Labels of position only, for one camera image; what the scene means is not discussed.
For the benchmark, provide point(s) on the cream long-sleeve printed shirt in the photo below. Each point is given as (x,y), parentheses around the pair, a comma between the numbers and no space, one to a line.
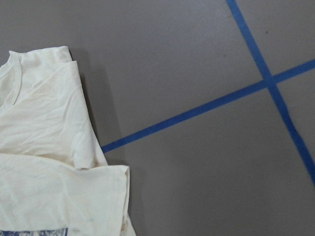
(54,178)

